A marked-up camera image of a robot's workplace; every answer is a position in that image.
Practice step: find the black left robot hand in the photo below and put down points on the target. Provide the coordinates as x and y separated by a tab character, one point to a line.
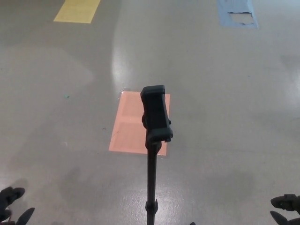
7	197

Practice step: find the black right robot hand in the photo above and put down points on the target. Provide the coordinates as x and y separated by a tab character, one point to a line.
290	202

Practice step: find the black phone stand tripod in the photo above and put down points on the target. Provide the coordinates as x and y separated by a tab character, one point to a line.
155	112

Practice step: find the yellow floor marking patch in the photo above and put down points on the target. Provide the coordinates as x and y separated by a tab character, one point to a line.
76	10

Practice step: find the torn blue floor marking patch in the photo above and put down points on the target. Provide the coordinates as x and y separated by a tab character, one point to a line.
234	5

